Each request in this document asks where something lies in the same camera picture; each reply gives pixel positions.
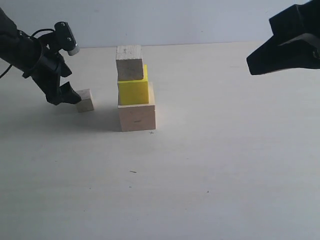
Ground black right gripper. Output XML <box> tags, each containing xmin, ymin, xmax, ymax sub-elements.
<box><xmin>246</xmin><ymin>0</ymin><xmax>320</xmax><ymax>75</ymax></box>

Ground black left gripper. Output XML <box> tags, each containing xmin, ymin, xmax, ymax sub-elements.
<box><xmin>22</xmin><ymin>34</ymin><xmax>82</xmax><ymax>106</ymax></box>

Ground small wooden cube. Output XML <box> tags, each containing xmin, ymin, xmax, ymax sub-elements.
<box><xmin>75</xmin><ymin>89</ymin><xmax>95</xmax><ymax>113</ymax></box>

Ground yellow cube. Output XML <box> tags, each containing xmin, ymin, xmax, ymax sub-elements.
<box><xmin>117</xmin><ymin>64</ymin><xmax>149</xmax><ymax>106</ymax></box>

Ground medium wooden cube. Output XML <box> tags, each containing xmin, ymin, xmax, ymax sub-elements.
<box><xmin>116</xmin><ymin>45</ymin><xmax>144</xmax><ymax>81</ymax></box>

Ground large wooden cube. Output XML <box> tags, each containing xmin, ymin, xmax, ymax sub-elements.
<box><xmin>117</xmin><ymin>82</ymin><xmax>156</xmax><ymax>132</ymax></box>

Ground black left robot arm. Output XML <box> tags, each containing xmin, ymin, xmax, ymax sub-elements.
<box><xmin>0</xmin><ymin>11</ymin><xmax>81</xmax><ymax>106</ymax></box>

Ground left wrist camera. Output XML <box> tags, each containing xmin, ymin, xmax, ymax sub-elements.
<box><xmin>54</xmin><ymin>21</ymin><xmax>80</xmax><ymax>56</ymax></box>

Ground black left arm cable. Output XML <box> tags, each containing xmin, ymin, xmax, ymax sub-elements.
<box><xmin>0</xmin><ymin>63</ymin><xmax>13</xmax><ymax>80</ymax></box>

